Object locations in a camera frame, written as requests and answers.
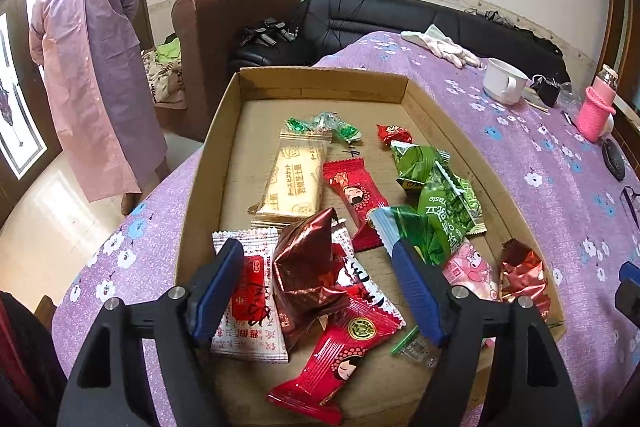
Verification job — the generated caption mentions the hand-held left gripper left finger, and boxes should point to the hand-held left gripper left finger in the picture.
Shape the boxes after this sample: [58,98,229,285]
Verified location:
[56,238,246,427]

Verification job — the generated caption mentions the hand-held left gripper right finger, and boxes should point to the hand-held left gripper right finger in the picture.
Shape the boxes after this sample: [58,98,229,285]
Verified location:
[391,238,583,427]

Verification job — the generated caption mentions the white red snack packet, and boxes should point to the white red snack packet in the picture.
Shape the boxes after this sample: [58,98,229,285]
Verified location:
[330,227,407,333]
[210,227,291,364]

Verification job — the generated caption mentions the clear green wrapper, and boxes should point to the clear green wrapper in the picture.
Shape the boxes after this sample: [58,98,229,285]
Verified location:
[390,324,441,365]

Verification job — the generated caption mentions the pink snack packet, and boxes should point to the pink snack packet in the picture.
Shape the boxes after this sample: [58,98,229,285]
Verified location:
[442,242,501,303]

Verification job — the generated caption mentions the green snack packet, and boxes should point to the green snack packet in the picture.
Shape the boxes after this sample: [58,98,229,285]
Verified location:
[367,205,451,265]
[391,142,453,190]

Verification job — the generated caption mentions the dark red foil packet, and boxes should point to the dark red foil packet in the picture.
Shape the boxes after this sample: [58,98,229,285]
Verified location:
[271,207,351,350]

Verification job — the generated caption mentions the cream edged green packet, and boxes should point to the cream edged green packet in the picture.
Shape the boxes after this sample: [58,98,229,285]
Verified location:
[417,167,486,253]

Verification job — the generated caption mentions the brown red foil packet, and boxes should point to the brown red foil packet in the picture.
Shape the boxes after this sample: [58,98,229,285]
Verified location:
[500,238,551,313]

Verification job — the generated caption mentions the yellow biscuit packet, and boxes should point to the yellow biscuit packet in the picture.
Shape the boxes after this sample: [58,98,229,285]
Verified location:
[248,130,332,228]

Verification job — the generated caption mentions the cardboard box tray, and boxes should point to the cardboard box tray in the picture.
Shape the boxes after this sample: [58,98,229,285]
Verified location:
[175,66,568,427]

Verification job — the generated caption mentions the purple framed glasses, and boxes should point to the purple framed glasses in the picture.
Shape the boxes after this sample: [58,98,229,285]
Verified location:
[620,186,640,233]

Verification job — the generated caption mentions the black glasses case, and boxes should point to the black glasses case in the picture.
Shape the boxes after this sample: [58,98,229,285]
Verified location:
[602,139,627,182]

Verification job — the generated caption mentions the purple floral tablecloth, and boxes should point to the purple floral tablecloth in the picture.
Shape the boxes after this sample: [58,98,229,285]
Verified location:
[50,29,640,427]

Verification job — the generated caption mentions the small red wrapped candy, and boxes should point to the small red wrapped candy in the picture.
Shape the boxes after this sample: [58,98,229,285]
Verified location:
[376,123,413,145]

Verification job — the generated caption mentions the bottle with pink knit sleeve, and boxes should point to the bottle with pink knit sleeve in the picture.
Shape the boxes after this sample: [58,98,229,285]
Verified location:
[575,64,618,142]

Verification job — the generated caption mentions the clear plastic cup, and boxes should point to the clear plastic cup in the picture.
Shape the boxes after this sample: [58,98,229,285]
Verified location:
[557,82,583,108]

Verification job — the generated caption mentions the small thin booklet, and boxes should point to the small thin booklet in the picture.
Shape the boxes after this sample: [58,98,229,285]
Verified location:
[520,87,548,112]

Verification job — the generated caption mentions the black small pouch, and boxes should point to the black small pouch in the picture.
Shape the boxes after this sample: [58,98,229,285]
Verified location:
[531,76,563,108]

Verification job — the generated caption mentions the pile of clothes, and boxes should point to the pile of clothes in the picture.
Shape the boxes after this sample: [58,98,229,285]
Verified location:
[142,34,188,105]

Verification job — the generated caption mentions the white mug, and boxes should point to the white mug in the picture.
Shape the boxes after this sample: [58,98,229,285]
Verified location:
[482,58,529,105]

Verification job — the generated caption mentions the brown armchair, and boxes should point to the brown armchair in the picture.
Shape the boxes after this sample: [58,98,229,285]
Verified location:
[171,0,303,142]

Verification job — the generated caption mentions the black bag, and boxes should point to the black bag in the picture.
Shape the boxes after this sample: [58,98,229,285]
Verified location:
[520,29,563,58]

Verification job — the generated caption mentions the white gloves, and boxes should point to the white gloves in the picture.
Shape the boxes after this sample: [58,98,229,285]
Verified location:
[401,25,483,68]

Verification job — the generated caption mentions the black gear on armchair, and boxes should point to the black gear on armchair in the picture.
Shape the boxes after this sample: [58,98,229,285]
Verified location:
[239,19,298,48]

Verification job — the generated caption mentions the black leather sofa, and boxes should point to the black leather sofa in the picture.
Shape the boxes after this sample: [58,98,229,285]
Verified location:
[235,0,571,82]

